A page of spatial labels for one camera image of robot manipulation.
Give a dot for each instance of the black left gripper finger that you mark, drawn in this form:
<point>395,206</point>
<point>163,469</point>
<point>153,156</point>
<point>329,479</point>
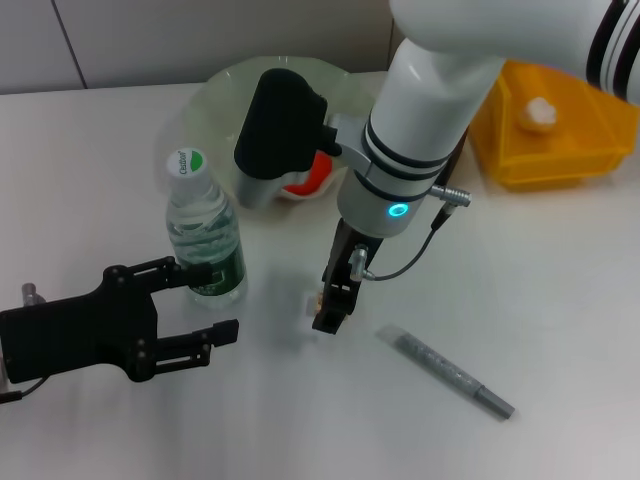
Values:
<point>225,331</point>
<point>197,274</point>

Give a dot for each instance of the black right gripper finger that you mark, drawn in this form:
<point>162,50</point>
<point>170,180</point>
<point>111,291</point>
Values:
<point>332,310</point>

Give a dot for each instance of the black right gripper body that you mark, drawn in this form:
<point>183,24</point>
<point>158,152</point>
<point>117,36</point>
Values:
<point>350,255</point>

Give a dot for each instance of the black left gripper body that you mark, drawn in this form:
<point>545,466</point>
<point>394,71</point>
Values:
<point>75,330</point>

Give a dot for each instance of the beige eraser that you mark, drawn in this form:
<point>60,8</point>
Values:
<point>314,304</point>

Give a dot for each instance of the clear green-label water bottle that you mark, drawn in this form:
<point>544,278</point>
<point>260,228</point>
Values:
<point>205,220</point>

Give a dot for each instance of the red-orange fruit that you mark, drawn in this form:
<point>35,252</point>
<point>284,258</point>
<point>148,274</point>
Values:
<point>312,177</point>

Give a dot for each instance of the white paper ball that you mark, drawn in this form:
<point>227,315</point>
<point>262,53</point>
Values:
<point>537,115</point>

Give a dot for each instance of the grey marker pen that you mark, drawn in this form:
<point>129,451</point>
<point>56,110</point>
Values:
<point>450,372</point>

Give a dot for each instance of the green glass fruit plate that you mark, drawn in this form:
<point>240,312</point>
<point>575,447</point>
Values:
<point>220,110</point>

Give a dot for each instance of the yellow plastic bin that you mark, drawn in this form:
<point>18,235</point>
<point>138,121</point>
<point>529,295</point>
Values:
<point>550,150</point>

